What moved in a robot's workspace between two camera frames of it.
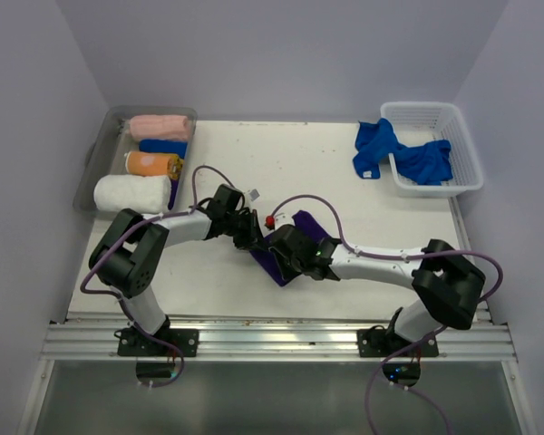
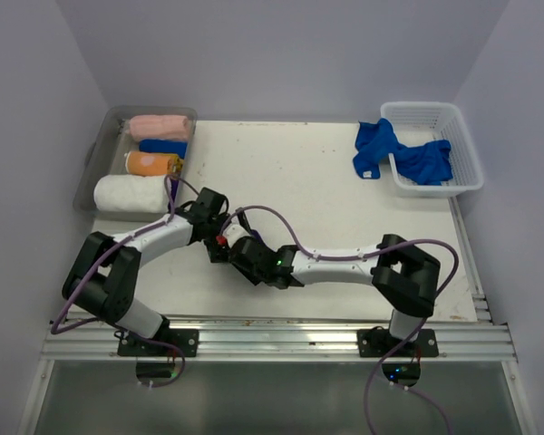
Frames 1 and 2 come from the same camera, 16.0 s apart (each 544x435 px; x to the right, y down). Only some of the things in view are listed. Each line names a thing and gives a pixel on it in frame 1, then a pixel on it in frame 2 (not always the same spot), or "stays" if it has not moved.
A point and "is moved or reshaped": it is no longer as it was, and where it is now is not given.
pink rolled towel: [159, 126] stays
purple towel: [265, 257] is moved or reshaped
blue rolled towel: [164, 146] stays
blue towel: [425, 163] stays
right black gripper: [286, 272] → [253, 277]
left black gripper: [253, 235] → [217, 253]
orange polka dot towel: [151, 163] stays
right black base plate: [381, 343] stays
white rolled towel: [145, 194] stays
